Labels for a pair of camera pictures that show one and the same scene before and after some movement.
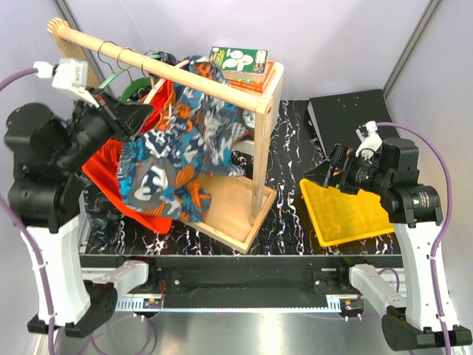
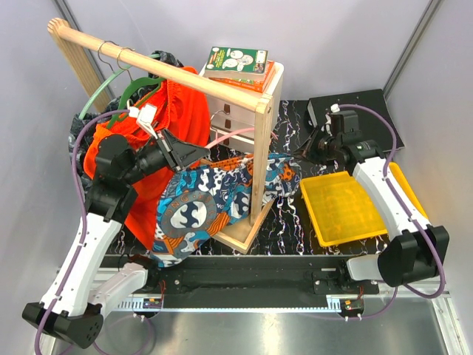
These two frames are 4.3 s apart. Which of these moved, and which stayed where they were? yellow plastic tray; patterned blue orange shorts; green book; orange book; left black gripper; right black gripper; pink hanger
Moved: patterned blue orange shorts; pink hanger; left black gripper; right black gripper
Stayed: orange book; green book; yellow plastic tray
